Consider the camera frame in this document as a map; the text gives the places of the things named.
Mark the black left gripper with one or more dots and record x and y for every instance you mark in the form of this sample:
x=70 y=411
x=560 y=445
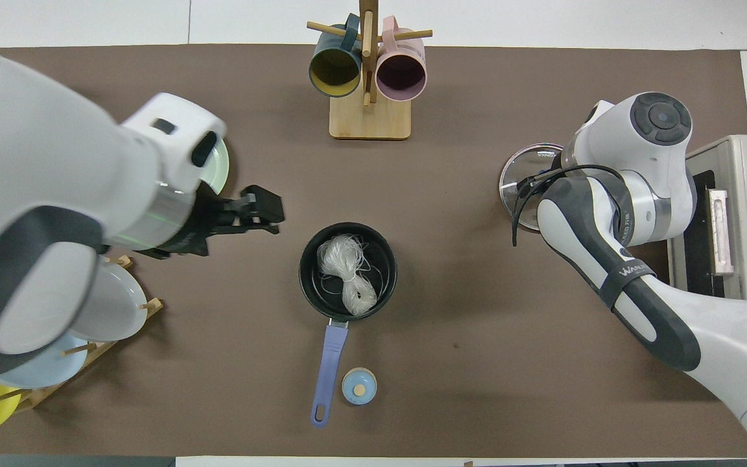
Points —
x=260 y=204

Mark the white vermicelli bundle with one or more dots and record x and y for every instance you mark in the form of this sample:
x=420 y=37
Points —
x=341 y=259

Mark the glass lid blue knob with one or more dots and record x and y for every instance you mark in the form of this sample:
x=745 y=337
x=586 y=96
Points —
x=535 y=159

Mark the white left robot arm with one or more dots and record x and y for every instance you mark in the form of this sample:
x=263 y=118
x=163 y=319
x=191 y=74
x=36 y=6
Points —
x=36 y=162

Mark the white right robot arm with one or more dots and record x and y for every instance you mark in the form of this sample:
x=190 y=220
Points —
x=646 y=168

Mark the green plate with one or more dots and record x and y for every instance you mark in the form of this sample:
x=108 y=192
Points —
x=221 y=168

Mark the grey plate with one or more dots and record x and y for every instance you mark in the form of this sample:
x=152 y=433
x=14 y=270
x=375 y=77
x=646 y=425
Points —
x=120 y=305

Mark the light blue plate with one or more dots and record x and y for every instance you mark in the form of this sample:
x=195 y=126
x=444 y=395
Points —
x=56 y=366

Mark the wooden plate rack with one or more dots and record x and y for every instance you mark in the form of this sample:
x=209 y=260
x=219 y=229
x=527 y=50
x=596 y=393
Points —
x=36 y=397

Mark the wooden mug tree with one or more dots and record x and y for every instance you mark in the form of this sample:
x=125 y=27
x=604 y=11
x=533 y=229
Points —
x=370 y=120

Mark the dark teal mug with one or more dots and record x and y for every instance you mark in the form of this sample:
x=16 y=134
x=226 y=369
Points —
x=334 y=68

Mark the small blue jar wooden knob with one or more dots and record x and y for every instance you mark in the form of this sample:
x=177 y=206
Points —
x=351 y=383

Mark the pink mug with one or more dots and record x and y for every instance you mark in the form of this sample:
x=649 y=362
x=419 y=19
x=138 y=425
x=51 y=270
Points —
x=401 y=72

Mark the brown table mat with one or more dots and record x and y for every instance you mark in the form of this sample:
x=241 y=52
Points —
x=477 y=363

